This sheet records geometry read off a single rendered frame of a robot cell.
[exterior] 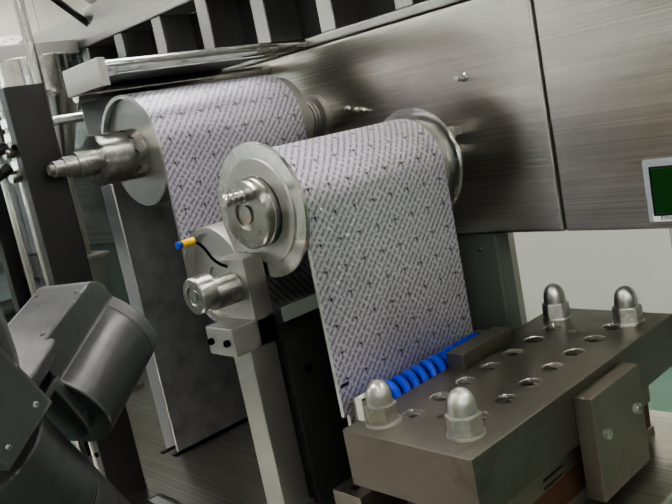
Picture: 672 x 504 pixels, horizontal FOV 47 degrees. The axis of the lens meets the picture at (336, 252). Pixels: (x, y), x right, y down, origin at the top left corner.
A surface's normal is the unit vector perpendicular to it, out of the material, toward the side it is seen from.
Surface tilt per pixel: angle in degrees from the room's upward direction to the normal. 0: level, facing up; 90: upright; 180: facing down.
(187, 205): 92
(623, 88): 90
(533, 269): 90
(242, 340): 90
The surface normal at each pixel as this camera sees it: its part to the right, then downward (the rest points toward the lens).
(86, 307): 0.90, -0.10
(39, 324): -0.34, -0.78
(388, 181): 0.68, 0.00
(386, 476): -0.71, 0.26
